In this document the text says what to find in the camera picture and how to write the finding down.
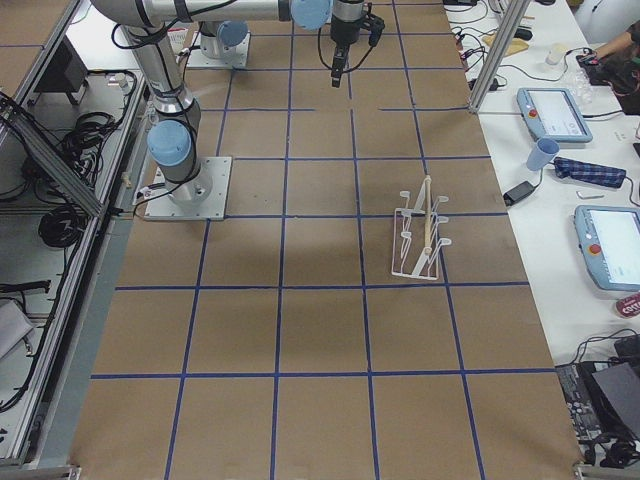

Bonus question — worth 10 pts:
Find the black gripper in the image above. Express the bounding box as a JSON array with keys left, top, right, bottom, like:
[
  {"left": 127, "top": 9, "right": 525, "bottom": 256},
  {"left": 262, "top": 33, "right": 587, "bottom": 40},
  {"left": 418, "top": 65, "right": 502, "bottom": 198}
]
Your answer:
[{"left": 330, "top": 0, "right": 385, "bottom": 88}]

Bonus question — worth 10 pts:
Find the blue cup on desk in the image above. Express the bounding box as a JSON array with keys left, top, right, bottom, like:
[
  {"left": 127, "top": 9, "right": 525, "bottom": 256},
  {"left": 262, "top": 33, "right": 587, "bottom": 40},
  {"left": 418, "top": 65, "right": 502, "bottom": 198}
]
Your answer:
[{"left": 526, "top": 138, "right": 560, "bottom": 171}]

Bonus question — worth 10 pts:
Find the upper teach pendant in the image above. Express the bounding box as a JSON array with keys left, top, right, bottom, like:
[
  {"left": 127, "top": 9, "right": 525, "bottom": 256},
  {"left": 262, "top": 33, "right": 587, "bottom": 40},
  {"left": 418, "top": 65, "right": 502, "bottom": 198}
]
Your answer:
[{"left": 516, "top": 88, "right": 593, "bottom": 144}]

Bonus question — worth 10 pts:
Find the teach pendant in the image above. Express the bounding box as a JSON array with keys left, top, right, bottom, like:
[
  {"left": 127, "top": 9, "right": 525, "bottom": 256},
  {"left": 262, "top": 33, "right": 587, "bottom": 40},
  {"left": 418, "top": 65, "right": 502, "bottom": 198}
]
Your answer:
[
  {"left": 516, "top": 88, "right": 593, "bottom": 144},
  {"left": 573, "top": 205, "right": 639, "bottom": 291}
]

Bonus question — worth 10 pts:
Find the black power adapter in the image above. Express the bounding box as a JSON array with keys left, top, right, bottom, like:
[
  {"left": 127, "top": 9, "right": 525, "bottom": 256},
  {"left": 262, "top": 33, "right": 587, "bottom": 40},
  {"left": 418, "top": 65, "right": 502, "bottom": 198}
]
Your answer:
[{"left": 502, "top": 181, "right": 537, "bottom": 207}]

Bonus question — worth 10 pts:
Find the plaid folded umbrella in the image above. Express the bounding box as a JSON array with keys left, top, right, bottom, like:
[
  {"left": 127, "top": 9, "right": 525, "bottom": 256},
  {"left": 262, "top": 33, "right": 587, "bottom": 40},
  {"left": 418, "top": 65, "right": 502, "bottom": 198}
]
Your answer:
[{"left": 553, "top": 157, "right": 627, "bottom": 189}]

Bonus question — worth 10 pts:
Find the lower teach pendant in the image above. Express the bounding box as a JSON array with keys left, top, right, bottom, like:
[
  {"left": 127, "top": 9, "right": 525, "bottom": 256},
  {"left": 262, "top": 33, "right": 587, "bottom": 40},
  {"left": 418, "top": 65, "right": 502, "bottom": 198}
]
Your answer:
[{"left": 573, "top": 205, "right": 639, "bottom": 291}]

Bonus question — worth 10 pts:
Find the black laptop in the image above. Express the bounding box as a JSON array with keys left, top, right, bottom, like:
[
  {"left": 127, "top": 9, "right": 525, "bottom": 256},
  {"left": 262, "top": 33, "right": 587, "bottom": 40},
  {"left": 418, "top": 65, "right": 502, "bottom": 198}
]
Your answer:
[{"left": 579, "top": 361, "right": 639, "bottom": 440}]

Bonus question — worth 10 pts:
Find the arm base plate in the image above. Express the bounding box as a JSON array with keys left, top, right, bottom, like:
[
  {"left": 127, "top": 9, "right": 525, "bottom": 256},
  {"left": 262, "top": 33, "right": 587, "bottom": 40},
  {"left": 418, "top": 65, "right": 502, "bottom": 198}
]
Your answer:
[
  {"left": 143, "top": 156, "right": 232, "bottom": 221},
  {"left": 187, "top": 34, "right": 250, "bottom": 70}
]

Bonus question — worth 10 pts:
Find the aluminium frame post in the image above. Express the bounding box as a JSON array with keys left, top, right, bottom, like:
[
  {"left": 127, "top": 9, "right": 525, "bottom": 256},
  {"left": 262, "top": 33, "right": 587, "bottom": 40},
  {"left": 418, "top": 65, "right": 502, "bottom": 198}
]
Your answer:
[{"left": 468, "top": 0, "right": 530, "bottom": 114}]

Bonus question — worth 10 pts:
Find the white wire cup rack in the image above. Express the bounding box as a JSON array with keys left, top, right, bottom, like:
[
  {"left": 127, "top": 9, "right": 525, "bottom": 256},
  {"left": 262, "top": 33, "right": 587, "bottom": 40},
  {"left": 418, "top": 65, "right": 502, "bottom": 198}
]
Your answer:
[{"left": 391, "top": 175, "right": 452, "bottom": 281}]

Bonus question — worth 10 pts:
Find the black cable bundle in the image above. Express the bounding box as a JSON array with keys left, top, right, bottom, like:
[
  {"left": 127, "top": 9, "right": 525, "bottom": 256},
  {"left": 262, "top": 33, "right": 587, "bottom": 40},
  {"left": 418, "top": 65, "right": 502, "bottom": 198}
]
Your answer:
[{"left": 38, "top": 204, "right": 89, "bottom": 249}]

